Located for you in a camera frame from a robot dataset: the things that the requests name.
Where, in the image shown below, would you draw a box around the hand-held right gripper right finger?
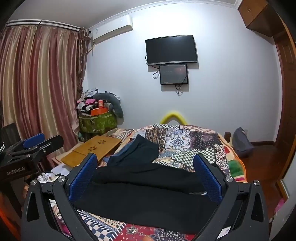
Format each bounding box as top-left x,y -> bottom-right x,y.
193,153 -> 270,241

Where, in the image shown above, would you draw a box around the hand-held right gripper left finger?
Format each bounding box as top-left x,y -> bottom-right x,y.
21,152 -> 98,241

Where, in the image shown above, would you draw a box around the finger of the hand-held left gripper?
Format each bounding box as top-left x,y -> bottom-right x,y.
5,133 -> 46,156
30,135 -> 64,161

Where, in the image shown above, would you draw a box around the black pants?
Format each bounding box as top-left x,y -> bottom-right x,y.
72,134 -> 219,234

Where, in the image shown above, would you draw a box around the wooden lap desk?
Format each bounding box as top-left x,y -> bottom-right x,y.
60,136 -> 122,167

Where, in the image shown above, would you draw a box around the orange green fleece blanket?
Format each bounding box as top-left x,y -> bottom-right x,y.
217,132 -> 248,183

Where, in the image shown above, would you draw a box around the white crumpled cloth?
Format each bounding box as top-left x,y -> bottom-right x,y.
37,172 -> 58,183

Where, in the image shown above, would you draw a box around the patterned patchwork bedspread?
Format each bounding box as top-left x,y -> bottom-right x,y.
50,123 -> 232,241

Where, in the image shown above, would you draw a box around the dark blue garment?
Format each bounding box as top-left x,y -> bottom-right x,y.
103,137 -> 139,164

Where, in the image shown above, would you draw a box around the green fabric storage box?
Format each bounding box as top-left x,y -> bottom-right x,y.
79,112 -> 118,135

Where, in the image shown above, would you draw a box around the grey backpack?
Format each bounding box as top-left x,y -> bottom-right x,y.
232,127 -> 255,158

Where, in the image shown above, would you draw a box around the pile of clothes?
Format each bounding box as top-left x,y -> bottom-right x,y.
76,88 -> 109,115

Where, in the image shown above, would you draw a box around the orange box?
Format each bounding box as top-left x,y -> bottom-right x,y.
91,107 -> 109,116

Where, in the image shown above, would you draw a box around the striped pink curtain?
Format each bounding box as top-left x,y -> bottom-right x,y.
0,23 -> 92,167

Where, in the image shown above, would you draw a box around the yellow foam tube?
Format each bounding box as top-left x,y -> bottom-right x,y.
161,111 -> 186,126

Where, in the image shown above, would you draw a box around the grey long pillow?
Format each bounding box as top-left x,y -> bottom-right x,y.
92,92 -> 124,118

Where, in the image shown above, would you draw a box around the pink cloth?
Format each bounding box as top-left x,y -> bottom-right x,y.
274,198 -> 285,214

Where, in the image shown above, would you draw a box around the white air conditioner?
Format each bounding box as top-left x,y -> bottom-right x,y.
89,16 -> 134,44

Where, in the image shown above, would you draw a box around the brown overhead cabinet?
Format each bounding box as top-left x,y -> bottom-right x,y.
237,0 -> 281,37

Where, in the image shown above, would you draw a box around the small black wall monitor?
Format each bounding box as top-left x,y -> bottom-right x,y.
159,64 -> 188,85

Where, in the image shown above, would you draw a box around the white curtain rail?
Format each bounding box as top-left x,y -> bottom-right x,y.
6,20 -> 80,30

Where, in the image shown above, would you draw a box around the wooden door frame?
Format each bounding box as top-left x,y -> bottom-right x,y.
274,23 -> 296,186

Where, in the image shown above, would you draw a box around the black wall television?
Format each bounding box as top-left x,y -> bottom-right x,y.
145,35 -> 199,66

